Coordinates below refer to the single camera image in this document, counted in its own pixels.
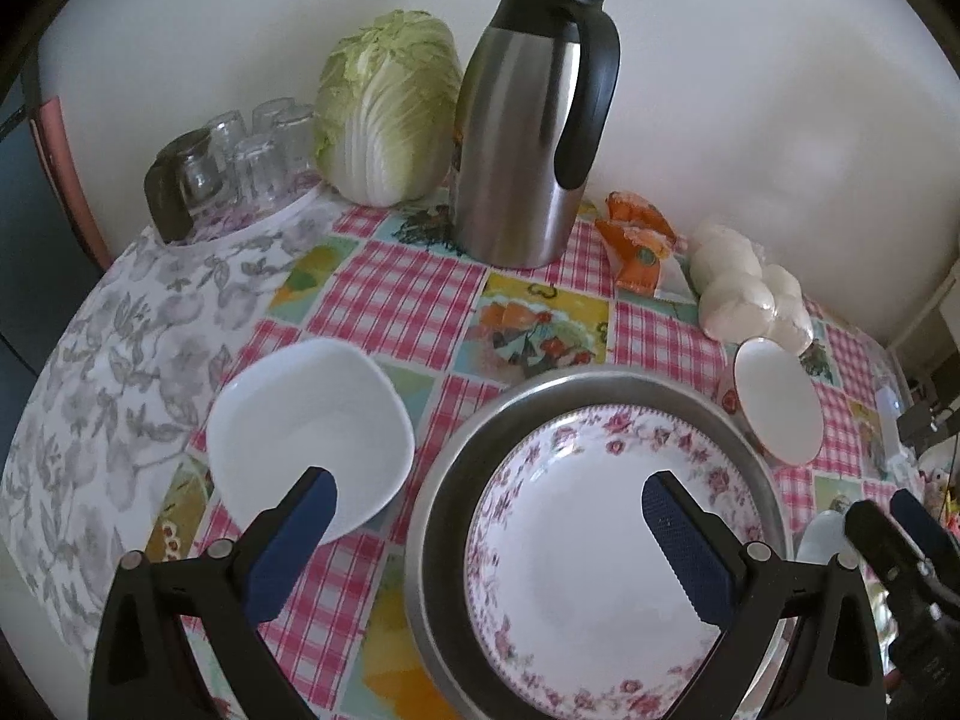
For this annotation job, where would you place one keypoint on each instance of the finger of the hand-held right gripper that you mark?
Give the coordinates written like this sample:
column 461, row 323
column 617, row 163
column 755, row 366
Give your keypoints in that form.
column 924, row 534
column 889, row 555

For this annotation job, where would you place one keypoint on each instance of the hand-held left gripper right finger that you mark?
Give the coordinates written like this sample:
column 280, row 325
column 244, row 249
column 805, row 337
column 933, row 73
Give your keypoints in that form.
column 686, row 547

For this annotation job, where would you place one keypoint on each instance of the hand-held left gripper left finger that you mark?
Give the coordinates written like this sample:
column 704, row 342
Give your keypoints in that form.
column 296, row 540

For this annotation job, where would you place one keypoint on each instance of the large light blue bowl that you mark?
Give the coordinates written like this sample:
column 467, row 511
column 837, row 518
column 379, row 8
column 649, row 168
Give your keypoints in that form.
column 823, row 534

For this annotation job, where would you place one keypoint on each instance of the pink floral round plate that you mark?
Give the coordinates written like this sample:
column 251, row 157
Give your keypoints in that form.
column 585, row 555

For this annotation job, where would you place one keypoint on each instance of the small white bowl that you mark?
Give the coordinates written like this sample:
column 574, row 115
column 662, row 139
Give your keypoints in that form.
column 300, row 420

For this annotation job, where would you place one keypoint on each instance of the stainless steel plate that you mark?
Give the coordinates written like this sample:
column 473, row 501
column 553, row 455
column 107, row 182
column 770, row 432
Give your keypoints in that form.
column 442, row 480

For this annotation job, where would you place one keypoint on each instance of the white power strip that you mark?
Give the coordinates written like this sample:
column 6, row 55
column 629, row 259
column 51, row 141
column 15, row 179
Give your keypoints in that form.
column 887, row 401

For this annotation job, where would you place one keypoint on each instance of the strawberry print bowl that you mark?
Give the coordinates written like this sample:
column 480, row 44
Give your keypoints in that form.
column 776, row 397

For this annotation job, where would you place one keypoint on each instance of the grey floral tablecloth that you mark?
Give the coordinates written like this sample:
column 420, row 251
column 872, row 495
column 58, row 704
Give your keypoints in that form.
column 112, row 360

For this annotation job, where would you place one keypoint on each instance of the plastic bag of steamed buns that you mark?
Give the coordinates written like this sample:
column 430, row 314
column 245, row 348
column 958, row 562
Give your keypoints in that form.
column 739, row 292

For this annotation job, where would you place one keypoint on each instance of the pink checked tablecloth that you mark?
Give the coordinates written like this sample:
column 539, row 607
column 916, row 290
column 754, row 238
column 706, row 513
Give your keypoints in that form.
column 390, row 292

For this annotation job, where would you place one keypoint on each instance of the orange snack packet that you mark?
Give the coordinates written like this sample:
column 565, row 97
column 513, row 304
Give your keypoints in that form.
column 641, row 247

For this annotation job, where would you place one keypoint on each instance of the dark glass holder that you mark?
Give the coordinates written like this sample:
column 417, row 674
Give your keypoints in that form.
column 165, row 202

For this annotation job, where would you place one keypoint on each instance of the pink board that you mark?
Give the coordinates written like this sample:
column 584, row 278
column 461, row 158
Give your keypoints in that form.
column 71, row 180

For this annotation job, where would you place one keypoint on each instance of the stainless steel thermos jug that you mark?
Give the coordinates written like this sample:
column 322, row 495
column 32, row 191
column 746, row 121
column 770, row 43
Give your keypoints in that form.
column 517, row 150

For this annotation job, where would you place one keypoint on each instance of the napa cabbage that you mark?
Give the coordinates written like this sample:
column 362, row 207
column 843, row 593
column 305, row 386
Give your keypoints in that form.
column 382, row 112

